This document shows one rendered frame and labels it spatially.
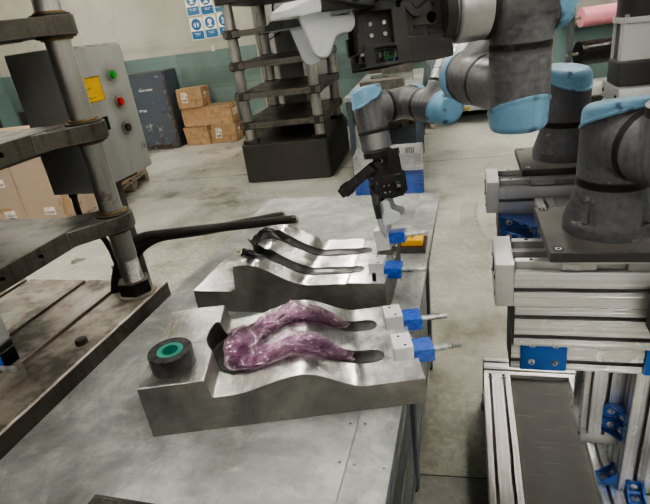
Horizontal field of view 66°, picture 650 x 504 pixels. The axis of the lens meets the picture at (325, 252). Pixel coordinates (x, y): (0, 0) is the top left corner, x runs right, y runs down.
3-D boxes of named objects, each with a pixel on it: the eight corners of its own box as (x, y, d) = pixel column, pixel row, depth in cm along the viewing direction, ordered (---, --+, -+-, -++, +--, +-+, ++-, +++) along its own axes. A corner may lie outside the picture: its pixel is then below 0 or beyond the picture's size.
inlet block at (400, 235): (430, 239, 128) (427, 219, 127) (428, 245, 124) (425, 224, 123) (380, 245, 133) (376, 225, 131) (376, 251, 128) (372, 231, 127)
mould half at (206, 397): (401, 324, 114) (398, 282, 110) (426, 402, 91) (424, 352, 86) (184, 352, 115) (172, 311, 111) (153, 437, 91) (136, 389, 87)
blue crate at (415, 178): (424, 179, 470) (423, 156, 461) (424, 194, 434) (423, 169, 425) (360, 184, 484) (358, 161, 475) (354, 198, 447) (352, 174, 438)
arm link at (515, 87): (515, 117, 74) (517, 37, 70) (563, 129, 64) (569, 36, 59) (465, 126, 73) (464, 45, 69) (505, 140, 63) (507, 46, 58)
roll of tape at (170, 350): (142, 374, 91) (137, 358, 89) (173, 348, 97) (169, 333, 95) (175, 383, 87) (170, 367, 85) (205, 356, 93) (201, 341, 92)
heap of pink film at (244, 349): (348, 317, 109) (344, 285, 106) (356, 367, 93) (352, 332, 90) (230, 332, 109) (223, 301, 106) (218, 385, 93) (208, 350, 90)
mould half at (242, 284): (401, 266, 140) (398, 221, 135) (387, 316, 118) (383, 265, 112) (238, 265, 155) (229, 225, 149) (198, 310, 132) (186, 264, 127)
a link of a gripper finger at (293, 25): (271, 70, 61) (347, 57, 59) (262, 18, 59) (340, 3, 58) (276, 71, 64) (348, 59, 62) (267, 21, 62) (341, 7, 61)
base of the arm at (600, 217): (640, 210, 97) (648, 160, 93) (668, 242, 84) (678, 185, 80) (555, 212, 101) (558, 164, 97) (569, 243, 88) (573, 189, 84)
